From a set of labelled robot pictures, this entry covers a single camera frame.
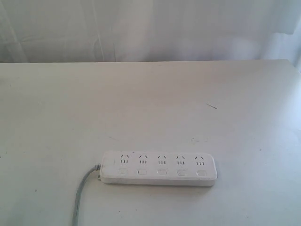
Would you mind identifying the white five-outlet power strip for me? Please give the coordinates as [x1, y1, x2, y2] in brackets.
[99, 151, 218, 187]

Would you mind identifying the grey power cable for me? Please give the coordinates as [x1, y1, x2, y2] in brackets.
[72, 164, 102, 226]

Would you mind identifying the white sheer curtain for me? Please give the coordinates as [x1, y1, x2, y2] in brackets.
[0, 0, 301, 69]

